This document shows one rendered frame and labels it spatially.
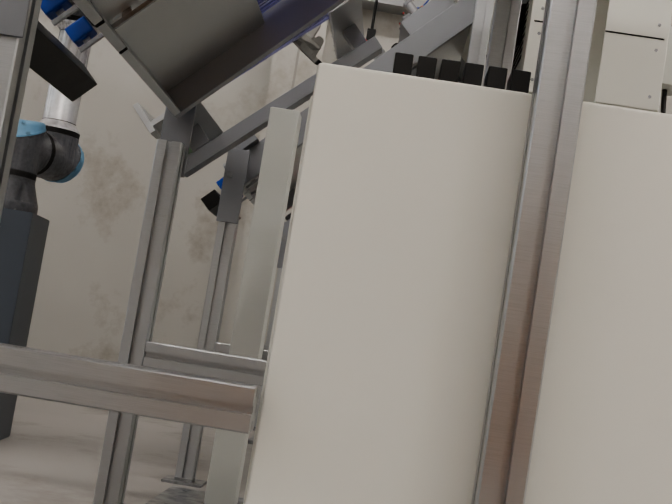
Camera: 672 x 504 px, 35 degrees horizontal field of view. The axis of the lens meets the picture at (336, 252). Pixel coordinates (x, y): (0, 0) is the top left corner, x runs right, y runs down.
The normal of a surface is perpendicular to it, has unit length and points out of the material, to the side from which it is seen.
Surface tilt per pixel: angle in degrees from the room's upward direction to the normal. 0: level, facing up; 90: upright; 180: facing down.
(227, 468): 90
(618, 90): 90
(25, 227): 90
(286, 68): 90
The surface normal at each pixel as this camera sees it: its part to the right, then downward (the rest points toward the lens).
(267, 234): -0.04, -0.09
